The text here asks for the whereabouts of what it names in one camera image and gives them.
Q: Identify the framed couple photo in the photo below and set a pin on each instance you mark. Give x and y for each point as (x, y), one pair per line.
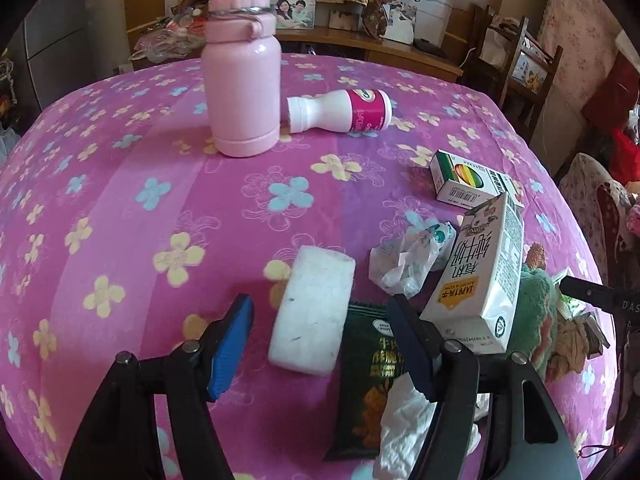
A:
(294, 14)

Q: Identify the beige paper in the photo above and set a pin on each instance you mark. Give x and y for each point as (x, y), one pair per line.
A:
(575, 342)

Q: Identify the flower picture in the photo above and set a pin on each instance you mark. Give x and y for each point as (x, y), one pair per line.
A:
(527, 72)

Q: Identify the wooden chair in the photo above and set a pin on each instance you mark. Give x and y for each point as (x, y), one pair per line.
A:
(530, 35)

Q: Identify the green towel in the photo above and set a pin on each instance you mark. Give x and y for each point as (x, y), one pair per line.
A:
(537, 305)

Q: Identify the pile of plastic bags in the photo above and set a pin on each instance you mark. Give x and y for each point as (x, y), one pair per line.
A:
(165, 40)

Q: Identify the red pillow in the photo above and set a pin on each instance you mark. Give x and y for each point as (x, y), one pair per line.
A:
(617, 92)

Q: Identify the grey fridge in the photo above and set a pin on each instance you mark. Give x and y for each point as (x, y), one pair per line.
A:
(65, 35)

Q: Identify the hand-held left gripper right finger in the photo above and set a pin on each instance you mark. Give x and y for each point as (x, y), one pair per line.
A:
(407, 345)

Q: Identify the white milk carton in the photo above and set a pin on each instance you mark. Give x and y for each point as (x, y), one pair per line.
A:
(480, 280)

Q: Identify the floral covered sofa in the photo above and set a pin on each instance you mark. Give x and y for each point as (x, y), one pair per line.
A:
(585, 185)

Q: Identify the white tissue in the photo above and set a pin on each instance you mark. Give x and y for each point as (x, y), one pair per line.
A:
(400, 425)

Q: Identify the white yogurt bottle pink label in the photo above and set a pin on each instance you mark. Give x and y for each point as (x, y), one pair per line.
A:
(345, 110)

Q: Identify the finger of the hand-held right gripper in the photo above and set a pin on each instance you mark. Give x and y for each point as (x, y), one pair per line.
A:
(590, 294)

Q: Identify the pink floral tablecloth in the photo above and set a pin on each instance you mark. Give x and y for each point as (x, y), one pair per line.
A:
(150, 260)

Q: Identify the crumpled clear plastic wrapper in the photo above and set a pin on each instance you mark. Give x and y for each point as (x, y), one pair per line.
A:
(405, 265)

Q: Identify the pink water bottle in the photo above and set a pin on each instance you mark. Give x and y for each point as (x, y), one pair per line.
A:
(242, 85)

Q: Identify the small black device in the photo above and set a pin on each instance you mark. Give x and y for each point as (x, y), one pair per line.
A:
(428, 44)

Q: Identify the green and white medicine box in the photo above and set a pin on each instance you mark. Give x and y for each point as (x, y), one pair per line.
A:
(465, 180)

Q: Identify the dark green snack packet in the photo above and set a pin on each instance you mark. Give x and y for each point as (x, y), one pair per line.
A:
(365, 385)

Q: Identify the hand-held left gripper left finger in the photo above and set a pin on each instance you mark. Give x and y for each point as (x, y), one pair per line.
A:
(230, 350)

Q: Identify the white portrait photo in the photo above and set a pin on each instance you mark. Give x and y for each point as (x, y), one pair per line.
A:
(402, 22)

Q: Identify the white foam block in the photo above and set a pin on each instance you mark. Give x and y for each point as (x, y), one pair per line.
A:
(312, 310)

